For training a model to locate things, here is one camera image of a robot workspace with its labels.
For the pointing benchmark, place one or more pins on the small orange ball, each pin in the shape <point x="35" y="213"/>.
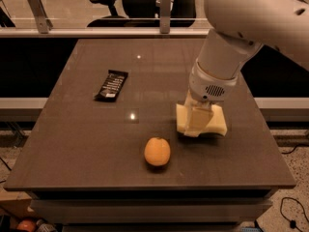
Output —
<point x="27" y="225"/>

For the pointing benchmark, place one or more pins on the left metal glass bracket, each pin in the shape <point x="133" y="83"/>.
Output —
<point x="44" y="25"/>

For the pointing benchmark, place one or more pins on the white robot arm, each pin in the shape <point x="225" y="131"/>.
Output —
<point x="239" y="29"/>

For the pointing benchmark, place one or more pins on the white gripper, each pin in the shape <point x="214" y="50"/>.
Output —
<point x="207" y="85"/>

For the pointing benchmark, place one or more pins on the black office chair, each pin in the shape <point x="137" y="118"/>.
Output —
<point x="145" y="13"/>

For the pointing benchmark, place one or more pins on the middle metal glass bracket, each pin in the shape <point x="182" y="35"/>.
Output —
<point x="164" y="16"/>

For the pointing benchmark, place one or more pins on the yellow sponge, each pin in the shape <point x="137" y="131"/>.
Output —
<point x="216" y="125"/>

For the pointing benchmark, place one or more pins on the orange fruit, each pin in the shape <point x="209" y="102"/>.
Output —
<point x="157" y="151"/>

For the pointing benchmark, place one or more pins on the black rxbar chocolate bar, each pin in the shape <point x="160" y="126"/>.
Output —
<point x="111" y="87"/>

